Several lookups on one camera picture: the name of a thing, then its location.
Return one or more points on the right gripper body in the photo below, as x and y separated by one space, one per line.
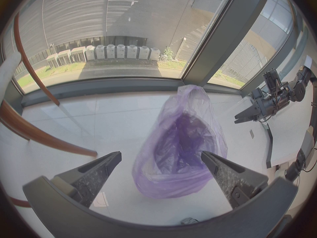
275 105

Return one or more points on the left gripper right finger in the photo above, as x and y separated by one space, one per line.
230 180

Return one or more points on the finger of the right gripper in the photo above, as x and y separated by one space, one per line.
249 119
247 112

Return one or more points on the white chair with wooden legs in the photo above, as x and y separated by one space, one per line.
37 135

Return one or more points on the purple plastic bag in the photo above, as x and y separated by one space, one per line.
188 108

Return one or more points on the window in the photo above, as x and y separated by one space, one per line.
230 33

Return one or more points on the white trash bin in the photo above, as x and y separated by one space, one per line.
152 175

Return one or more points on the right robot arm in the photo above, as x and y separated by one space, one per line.
299 88

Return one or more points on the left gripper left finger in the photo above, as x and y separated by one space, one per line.
99 175

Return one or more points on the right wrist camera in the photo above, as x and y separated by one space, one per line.
256 94

